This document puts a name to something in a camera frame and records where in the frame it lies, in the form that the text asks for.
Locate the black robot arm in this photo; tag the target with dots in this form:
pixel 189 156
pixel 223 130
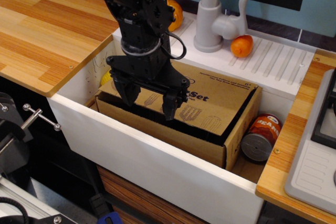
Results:
pixel 152 17

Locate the toy beans can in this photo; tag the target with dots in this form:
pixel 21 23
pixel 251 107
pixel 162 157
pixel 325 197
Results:
pixel 260 139

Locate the orange toy pepper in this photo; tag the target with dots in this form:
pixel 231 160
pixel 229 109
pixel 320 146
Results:
pixel 178 15

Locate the black metal clamp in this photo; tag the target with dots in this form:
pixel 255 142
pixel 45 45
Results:
pixel 15 134

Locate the yellow toy corn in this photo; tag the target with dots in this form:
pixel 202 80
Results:
pixel 106 78

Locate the white toy sink unit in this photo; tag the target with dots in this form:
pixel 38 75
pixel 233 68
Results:
pixel 191 161

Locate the brown cardboard box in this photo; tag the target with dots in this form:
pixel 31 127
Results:
pixel 210 125

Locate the orange toy carrot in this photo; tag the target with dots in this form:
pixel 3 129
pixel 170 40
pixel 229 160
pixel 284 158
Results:
pixel 242 46

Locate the grey toy faucet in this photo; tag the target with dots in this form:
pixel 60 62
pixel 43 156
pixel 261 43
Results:
pixel 213 27

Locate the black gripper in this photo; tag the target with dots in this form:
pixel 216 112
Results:
pixel 146 64

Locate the grey toy stove top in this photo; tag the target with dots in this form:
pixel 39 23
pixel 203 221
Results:
pixel 312 175

